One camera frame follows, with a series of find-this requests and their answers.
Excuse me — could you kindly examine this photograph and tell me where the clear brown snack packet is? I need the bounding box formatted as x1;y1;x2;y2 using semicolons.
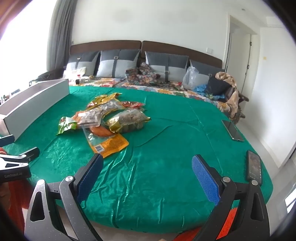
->
92;98;125;114

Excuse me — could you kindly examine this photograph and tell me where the grey curtain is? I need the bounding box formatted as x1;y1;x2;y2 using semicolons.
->
46;0;77;73

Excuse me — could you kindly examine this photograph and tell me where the green shiny cloth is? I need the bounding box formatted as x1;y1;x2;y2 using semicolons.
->
0;86;274;229

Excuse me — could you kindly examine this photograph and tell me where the grey smartphone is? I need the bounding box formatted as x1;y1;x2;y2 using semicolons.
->
221;119;245;142

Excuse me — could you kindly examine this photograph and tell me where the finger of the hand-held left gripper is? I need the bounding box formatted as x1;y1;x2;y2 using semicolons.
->
0;134;16;148
19;147;40;163

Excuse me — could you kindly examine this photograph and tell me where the clear orange sausage packet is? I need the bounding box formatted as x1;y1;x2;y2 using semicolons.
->
89;125;114;137

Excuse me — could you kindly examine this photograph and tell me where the blue cloth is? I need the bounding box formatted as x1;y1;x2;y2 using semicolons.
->
193;85;209;94

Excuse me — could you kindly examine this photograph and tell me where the white plastic bag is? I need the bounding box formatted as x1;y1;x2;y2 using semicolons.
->
62;67;87;80

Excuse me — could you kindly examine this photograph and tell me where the flat orange yellow packet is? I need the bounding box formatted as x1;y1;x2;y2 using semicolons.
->
83;128;130;159

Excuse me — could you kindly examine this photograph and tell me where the floral bedsheet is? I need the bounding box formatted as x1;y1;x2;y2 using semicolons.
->
79;77;232;112

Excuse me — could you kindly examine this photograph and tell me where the black smartphone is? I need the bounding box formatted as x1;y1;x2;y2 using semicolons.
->
246;150;263;186

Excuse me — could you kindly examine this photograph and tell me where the red snack packet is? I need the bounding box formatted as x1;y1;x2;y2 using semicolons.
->
121;101;145;109

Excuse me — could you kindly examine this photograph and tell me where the green yellow snack packet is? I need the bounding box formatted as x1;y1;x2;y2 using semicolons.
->
56;116;78;136

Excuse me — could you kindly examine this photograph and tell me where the orange cloth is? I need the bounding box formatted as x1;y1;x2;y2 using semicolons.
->
174;206;246;241
9;179;31;233

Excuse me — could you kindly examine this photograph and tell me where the beige patterned blanket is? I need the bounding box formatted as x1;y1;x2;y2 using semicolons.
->
215;72;244;126

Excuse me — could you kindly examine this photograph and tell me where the long white box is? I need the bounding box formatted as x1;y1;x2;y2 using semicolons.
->
0;79;70;142

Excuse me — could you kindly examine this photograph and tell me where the gold packet with dark contents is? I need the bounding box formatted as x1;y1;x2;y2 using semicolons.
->
105;109;151;134

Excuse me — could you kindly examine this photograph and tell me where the pile of patterned clothes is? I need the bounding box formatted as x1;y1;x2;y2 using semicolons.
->
125;62;162;85

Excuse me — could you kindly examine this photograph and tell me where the clear plastic bag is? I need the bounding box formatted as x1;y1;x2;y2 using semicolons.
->
182;66;204;91

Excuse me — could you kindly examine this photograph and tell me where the black bag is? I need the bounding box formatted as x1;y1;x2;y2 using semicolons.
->
205;76;232;97

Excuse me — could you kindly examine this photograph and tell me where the white door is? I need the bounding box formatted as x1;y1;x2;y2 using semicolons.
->
242;34;253;93

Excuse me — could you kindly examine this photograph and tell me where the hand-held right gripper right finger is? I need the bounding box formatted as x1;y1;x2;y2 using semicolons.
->
191;154;271;241

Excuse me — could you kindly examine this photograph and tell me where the clear dried food packet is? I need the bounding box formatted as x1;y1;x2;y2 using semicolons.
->
73;109;105;129

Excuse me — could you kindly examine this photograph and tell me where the gold yellow snack packet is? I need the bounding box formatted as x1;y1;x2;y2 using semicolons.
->
87;93;122;109

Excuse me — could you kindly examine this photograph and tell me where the grey two-tone pillow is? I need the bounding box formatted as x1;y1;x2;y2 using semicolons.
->
144;51;189;82
96;49;141;79
66;50;100;76
189;60;225;77

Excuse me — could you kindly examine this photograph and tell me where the brown headboard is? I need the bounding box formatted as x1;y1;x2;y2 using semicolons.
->
69;40;223;70

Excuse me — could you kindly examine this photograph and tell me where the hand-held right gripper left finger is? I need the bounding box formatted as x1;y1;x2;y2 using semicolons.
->
24;153;104;241

